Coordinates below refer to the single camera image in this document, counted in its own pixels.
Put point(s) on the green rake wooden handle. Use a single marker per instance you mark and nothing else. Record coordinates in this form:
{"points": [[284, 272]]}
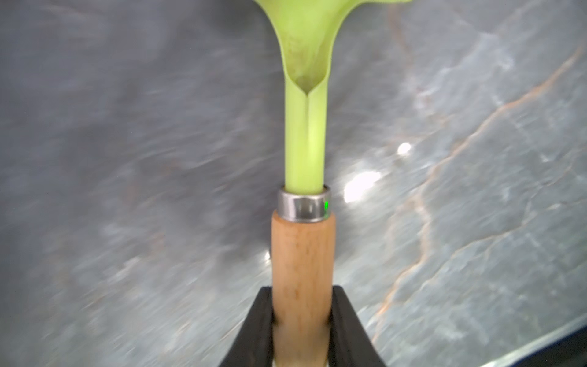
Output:
{"points": [[303, 228]]}

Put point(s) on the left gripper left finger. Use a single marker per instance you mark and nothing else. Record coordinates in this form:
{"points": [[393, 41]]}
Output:
{"points": [[253, 345]]}

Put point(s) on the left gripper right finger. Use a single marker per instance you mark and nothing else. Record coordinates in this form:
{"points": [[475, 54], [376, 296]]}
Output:
{"points": [[349, 344]]}

